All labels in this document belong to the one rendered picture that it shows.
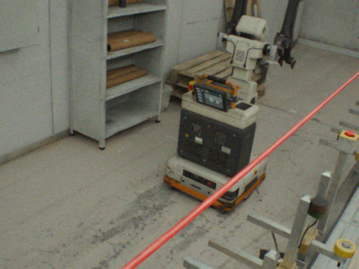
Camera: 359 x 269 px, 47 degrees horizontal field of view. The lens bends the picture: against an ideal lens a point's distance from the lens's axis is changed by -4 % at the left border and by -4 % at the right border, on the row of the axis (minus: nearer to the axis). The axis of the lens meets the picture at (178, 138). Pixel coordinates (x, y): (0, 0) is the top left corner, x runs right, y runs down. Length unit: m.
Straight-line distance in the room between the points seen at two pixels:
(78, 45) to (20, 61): 0.54
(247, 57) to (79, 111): 1.71
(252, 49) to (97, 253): 1.80
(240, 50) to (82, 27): 1.40
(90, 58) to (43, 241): 1.65
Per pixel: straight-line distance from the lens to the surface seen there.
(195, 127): 3.17
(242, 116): 2.93
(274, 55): 3.18
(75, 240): 2.95
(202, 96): 3.00
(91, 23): 3.68
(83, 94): 3.94
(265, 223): 1.81
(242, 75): 3.29
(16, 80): 3.68
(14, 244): 2.97
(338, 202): 2.38
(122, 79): 4.12
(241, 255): 1.61
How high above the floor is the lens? 1.91
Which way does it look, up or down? 26 degrees down
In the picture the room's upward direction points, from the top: 6 degrees clockwise
